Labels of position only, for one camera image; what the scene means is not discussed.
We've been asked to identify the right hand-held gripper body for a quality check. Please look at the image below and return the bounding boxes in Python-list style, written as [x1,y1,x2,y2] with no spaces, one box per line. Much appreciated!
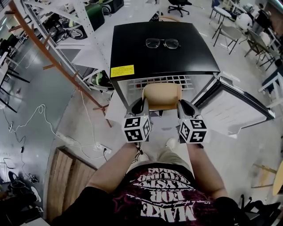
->
[176,113,209,145]

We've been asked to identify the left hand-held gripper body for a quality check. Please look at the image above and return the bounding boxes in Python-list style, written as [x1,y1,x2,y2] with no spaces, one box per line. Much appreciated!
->
[121,111,153,144]

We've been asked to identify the beige plastic container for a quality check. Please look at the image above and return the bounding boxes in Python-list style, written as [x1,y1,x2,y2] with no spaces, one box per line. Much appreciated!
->
[141,83,183,111]

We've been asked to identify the black mini fridge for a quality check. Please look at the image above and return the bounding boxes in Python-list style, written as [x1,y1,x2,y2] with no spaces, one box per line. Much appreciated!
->
[109,21,276,137]

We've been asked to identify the person's right forearm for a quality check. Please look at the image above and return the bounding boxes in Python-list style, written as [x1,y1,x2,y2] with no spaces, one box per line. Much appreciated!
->
[186,142,229,200]

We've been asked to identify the person's left forearm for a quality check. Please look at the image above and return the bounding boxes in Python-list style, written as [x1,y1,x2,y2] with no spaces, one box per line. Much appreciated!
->
[87,142,142,193]

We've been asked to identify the person's white shoe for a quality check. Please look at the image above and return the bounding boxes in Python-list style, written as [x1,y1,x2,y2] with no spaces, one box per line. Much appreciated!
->
[165,138,178,151]

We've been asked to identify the beige shorts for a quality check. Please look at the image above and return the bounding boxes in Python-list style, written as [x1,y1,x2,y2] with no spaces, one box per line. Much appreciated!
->
[155,147,193,171]

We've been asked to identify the yellow warning sticker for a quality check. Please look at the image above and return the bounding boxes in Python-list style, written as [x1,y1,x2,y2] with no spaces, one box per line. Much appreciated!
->
[110,64,135,78]

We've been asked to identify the short white power strip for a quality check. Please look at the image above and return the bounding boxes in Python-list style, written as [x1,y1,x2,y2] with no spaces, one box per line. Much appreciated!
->
[93,143,112,155]

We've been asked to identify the green and black helmet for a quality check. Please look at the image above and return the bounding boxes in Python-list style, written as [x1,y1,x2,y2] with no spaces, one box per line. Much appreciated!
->
[90,70,115,91]

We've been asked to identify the black-framed eyeglasses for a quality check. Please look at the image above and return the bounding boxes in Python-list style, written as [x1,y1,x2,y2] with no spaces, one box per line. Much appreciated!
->
[145,38,181,50]

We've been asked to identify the long white power strip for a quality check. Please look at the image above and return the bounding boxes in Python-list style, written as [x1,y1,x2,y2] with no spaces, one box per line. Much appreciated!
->
[55,131,77,146]

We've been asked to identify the black printed t-shirt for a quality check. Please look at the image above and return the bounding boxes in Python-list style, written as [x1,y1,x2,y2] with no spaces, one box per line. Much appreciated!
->
[52,162,245,226]

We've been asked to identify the grey folding chair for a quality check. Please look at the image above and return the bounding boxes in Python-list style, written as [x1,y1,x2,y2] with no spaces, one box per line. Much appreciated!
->
[212,22,244,55]

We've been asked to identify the wooden floor panels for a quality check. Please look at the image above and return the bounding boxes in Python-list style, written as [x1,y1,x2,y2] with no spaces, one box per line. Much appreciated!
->
[46,147,98,222]

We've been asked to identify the white metal shelving rack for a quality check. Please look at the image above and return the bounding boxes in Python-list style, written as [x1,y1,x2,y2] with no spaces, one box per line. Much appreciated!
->
[22,0,117,90]

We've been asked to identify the curved wooden chair back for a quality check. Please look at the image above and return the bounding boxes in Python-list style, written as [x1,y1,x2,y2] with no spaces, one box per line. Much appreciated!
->
[157,15,181,23]

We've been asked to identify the light wooden stool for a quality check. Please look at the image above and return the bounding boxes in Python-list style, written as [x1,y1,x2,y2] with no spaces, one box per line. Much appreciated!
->
[251,162,283,197]

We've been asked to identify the dark green bin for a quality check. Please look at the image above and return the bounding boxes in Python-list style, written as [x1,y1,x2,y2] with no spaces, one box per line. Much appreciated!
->
[84,3,106,32]

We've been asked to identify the white round table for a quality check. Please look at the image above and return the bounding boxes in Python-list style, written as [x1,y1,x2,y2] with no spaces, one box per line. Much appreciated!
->
[213,6,232,23]

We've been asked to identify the orange wooden rack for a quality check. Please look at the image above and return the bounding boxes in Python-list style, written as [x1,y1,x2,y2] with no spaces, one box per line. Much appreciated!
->
[4,0,112,128]

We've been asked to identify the black chair base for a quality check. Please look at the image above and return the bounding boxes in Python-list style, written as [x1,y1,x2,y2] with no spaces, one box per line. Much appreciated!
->
[238,194,282,226]

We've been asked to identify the black office chair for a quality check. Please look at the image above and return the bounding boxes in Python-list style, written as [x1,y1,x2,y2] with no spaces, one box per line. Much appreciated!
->
[167,0,193,18]

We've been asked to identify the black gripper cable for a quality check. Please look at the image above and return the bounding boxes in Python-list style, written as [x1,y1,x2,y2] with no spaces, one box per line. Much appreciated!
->
[134,142,145,164]

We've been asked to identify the white wire fridge shelf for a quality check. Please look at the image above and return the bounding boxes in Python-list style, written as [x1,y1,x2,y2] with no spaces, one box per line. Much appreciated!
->
[126,75,195,92]

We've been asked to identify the white table frame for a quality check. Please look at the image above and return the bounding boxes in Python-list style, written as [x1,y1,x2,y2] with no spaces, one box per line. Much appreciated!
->
[258,66,283,109]

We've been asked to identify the white power cable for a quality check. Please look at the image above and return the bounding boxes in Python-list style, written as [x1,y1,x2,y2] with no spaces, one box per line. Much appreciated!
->
[2,89,107,161]

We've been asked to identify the black metal table frame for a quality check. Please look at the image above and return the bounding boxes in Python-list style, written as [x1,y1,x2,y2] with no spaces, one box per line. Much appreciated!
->
[0,52,31,113]

